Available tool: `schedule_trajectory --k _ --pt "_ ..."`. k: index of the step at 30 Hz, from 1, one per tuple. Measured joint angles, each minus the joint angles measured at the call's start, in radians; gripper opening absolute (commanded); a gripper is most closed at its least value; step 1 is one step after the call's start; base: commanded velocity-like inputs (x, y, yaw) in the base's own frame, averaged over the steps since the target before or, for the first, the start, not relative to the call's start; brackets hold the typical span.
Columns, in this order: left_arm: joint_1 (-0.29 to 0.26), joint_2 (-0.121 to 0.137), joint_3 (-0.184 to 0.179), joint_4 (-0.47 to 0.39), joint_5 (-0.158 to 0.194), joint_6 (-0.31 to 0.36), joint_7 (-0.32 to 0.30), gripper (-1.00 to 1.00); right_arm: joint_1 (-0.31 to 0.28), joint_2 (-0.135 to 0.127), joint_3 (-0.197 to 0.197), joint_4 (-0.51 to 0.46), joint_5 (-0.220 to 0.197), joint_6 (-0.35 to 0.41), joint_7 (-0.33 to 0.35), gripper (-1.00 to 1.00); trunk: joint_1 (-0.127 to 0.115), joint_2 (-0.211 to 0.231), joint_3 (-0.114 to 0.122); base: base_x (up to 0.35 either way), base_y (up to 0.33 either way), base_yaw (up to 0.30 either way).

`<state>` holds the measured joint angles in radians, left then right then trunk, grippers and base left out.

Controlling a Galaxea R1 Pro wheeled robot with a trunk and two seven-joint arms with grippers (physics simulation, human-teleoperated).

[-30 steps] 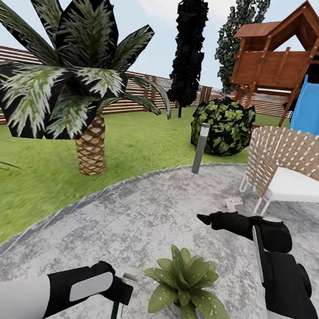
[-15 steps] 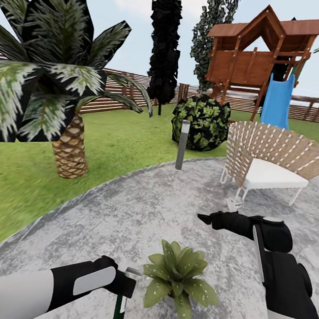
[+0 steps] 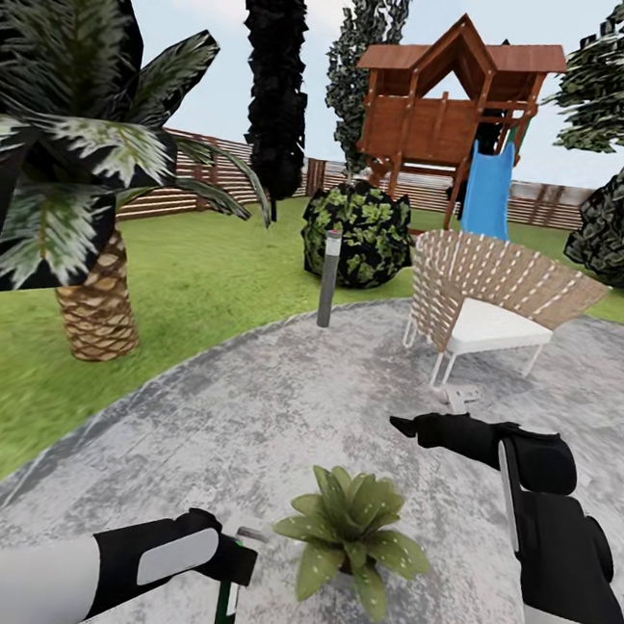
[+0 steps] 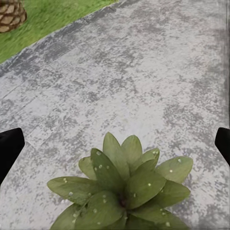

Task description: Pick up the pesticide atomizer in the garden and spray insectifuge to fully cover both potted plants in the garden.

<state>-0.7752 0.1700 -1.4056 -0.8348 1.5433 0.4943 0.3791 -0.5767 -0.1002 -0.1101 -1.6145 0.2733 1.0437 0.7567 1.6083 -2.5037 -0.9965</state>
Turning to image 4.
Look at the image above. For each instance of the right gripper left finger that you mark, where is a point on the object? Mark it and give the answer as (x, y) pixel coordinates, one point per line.
(11, 144)

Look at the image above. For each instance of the bush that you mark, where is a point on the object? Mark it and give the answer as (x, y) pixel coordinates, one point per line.
(12, 15)

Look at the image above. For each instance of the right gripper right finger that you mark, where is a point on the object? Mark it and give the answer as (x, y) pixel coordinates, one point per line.
(222, 141)

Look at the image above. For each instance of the pot plant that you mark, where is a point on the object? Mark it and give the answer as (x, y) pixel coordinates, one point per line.
(128, 190)

